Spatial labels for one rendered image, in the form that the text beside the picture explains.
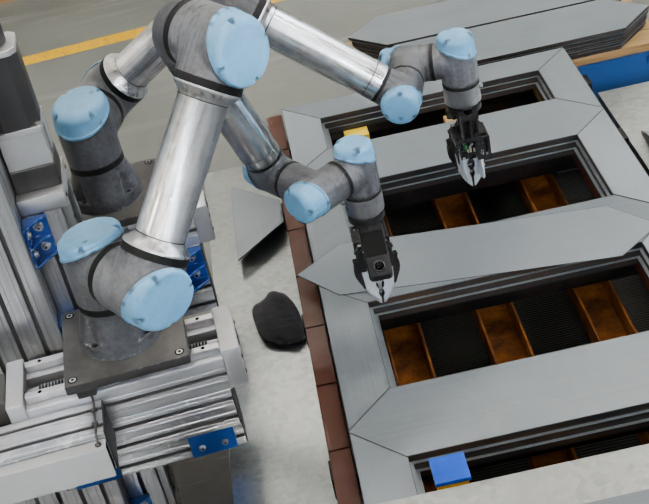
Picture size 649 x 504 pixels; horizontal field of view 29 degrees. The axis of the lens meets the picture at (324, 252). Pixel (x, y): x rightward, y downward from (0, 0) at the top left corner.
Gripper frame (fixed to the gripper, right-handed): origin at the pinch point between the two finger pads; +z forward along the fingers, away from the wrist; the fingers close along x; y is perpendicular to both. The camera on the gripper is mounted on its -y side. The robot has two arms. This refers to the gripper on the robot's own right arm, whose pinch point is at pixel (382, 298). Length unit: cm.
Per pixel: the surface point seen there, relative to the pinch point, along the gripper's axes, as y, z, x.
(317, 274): 13.8, 0.6, 11.7
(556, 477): -74, -18, -16
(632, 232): 5, 1, -52
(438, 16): 123, 1, -36
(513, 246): 8.7, 0.7, -28.7
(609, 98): 76, 11, -70
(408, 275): 6.8, 0.7, -6.3
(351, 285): 7.5, 0.6, 5.4
